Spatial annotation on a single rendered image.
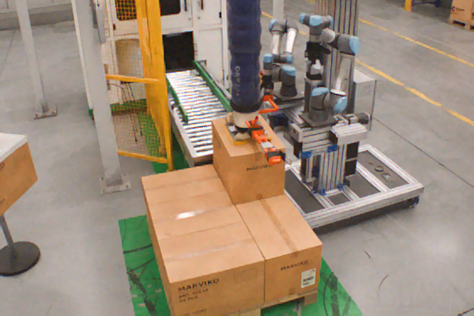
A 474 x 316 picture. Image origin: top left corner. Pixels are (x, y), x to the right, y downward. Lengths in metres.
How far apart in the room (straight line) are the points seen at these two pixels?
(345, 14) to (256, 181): 1.37
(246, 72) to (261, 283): 1.39
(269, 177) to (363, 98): 1.02
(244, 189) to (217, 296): 0.79
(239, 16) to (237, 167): 1.02
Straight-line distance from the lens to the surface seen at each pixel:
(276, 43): 3.78
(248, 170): 3.15
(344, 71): 3.20
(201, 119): 4.51
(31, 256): 3.99
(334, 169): 3.91
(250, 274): 2.89
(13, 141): 3.54
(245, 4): 2.91
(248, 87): 3.09
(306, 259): 3.00
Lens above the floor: 2.51
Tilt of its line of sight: 28 degrees down
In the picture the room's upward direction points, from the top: 2 degrees counter-clockwise
